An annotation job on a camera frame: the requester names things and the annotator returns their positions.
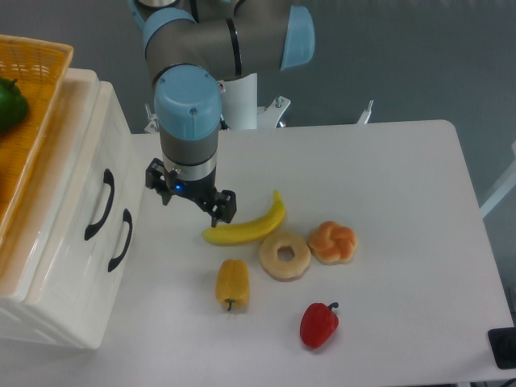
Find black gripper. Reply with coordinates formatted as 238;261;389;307
145;158;237;227

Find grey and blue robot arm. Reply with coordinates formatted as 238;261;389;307
128;1;315;224

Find white plastic drawer cabinet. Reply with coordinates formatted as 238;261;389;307
0;67;147;350

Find yellow banana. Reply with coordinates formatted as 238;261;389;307
202;190;286;246

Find yellow bell pepper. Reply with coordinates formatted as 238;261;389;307
215;259;250;311

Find plain bagel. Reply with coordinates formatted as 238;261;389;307
259;231;311;281

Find knotted bread roll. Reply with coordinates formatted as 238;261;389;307
308;221;359;265

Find red bell pepper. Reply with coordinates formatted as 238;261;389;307
299;302;339;349

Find orange woven basket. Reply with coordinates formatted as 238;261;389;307
1;35;73;238

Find green bell pepper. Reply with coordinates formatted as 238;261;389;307
1;77;29;133

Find black device at table edge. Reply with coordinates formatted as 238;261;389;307
488;327;516;369

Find white frame leg at right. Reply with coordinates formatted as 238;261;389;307
478;140;516;218

